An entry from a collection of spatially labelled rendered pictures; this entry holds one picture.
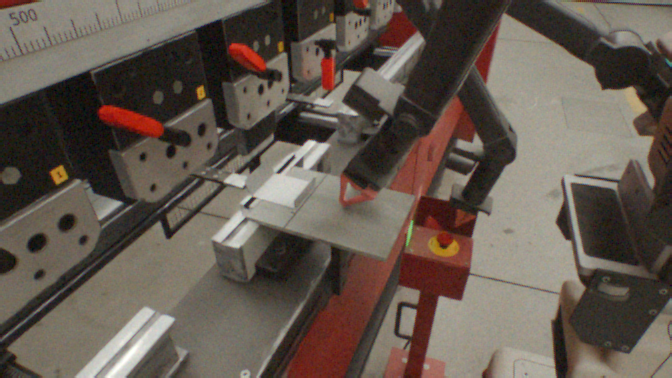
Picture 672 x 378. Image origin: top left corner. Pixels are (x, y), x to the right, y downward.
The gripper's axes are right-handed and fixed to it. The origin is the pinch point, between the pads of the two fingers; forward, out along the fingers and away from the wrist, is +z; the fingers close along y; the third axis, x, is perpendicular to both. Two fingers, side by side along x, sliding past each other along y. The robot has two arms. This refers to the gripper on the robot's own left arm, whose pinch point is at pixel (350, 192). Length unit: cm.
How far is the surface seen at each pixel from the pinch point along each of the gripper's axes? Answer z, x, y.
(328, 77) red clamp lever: -7.7, -16.4, -13.9
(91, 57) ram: -20.5, -27.5, 30.1
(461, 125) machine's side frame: 77, 41, -215
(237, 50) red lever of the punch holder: -18.7, -22.7, 12.9
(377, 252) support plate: -1.2, 9.0, 8.9
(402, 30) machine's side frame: 51, -30, -214
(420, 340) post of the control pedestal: 51, 46, -23
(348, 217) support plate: 2.5, 2.4, 2.6
